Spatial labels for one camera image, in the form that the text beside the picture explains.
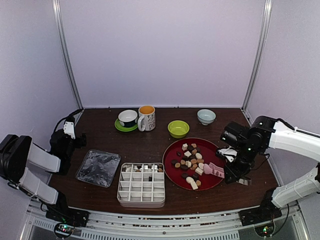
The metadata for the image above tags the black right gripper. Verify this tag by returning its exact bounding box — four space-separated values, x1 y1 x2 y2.
223 141 261 185

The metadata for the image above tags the tin lid with rabbit picture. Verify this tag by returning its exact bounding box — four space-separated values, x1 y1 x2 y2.
75 149 122 188

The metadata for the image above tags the pink plastic scoop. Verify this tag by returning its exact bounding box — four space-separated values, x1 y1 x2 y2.
203 162 225 179

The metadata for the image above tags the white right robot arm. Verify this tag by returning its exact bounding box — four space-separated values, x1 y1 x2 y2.
216 115 320 221

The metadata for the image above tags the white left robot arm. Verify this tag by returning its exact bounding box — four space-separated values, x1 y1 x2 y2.
0 114 87 222

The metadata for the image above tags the tan flower chocolate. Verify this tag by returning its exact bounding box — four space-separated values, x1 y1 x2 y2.
196 180 202 187

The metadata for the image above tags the white square chocolate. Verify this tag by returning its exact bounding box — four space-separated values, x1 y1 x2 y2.
195 167 204 176

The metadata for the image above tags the dark oval chocolate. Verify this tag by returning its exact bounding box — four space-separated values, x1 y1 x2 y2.
181 172 189 179

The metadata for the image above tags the green saucer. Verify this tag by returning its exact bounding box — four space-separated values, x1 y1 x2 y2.
114 118 140 132

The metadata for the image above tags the dark blue white cup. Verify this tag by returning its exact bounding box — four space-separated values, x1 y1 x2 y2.
118 109 138 128

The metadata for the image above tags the white floral mug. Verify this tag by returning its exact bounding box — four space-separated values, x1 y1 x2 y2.
137 105 156 132

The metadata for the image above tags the red round tray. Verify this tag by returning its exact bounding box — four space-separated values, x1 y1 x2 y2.
162 137 225 191

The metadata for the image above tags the silver compartment tin box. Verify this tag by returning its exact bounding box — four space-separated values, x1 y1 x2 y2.
117 162 166 208

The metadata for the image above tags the pale blue bowl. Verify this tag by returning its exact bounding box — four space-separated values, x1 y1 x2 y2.
197 109 216 126

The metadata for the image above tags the lime green bowl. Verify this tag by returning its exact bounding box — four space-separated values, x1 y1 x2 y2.
167 120 190 139

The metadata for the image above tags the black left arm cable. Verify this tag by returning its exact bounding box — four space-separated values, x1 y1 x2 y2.
53 109 83 133

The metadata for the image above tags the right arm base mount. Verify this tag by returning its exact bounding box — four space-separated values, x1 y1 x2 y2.
238 187 282 239

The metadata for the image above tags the front aluminium rail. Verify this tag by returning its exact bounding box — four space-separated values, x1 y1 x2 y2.
17 199 312 240

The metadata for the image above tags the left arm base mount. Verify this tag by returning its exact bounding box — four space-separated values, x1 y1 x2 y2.
41 193 90 240

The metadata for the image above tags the right aluminium frame post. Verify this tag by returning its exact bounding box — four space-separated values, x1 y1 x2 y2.
241 0 273 113

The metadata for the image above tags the aluminium frame post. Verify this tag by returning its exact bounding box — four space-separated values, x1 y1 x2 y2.
241 0 273 113
52 0 83 109

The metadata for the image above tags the left aluminium frame post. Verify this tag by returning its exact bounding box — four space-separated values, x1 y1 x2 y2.
52 0 83 109

